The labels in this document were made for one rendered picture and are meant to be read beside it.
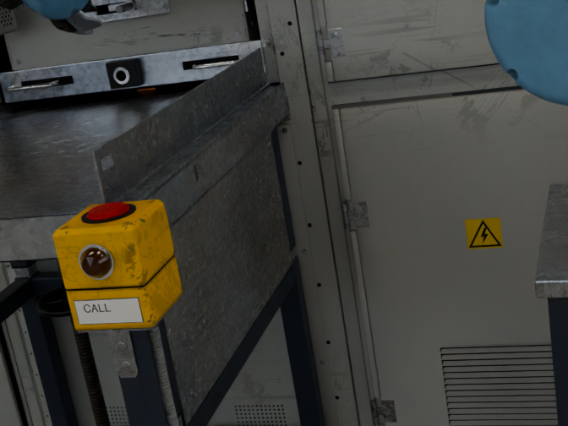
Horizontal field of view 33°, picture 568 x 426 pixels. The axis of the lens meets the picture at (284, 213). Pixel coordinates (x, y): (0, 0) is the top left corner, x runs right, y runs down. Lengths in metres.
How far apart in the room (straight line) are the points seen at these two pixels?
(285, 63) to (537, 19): 0.94
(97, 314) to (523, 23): 0.45
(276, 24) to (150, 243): 0.89
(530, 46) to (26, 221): 0.62
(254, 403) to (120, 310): 1.12
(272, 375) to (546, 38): 1.24
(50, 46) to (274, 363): 0.75
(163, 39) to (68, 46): 0.19
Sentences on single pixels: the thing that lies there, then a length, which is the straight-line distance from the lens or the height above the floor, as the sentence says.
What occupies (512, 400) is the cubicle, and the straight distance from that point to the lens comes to 1.85.
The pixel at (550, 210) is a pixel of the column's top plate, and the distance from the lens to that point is 1.18.
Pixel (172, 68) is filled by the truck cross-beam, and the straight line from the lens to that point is 1.81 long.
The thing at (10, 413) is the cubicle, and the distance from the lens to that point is 2.21.
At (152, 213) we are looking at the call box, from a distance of 0.88.
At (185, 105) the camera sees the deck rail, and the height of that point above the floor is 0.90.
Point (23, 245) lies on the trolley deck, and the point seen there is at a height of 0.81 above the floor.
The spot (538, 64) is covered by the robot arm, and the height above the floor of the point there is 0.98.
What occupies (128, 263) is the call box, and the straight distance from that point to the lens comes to 0.85.
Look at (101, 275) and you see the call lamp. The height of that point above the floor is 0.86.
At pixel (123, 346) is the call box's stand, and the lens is 0.92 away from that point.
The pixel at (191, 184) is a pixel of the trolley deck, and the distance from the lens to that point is 1.26.
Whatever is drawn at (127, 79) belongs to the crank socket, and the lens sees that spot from 1.82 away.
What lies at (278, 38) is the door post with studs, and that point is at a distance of 1.71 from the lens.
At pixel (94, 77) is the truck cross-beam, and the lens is 1.88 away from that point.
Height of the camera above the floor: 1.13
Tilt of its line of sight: 17 degrees down
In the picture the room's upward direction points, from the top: 9 degrees counter-clockwise
